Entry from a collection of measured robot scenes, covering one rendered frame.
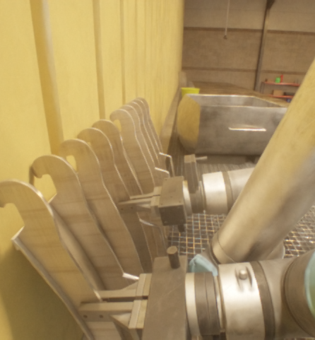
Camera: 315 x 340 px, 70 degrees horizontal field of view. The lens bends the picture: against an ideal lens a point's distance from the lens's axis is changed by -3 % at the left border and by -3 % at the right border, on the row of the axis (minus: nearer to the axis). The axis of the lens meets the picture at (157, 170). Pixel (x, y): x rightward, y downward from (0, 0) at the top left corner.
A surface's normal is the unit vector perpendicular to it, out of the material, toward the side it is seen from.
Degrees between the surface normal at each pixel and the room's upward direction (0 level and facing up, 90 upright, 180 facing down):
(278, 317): 63
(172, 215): 90
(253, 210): 88
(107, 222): 90
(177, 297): 13
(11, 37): 90
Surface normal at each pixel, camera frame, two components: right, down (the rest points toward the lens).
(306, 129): -0.84, 0.18
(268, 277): -0.22, -0.84
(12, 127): 0.99, 0.07
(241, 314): -0.21, -0.24
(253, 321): -0.18, -0.01
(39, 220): -0.11, 0.40
